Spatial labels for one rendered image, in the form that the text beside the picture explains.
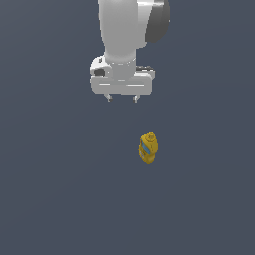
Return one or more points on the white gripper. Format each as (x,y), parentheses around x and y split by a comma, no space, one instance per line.
(121,83)

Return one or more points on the yellow mustard bottle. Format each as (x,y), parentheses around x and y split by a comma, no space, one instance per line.
(148,148)

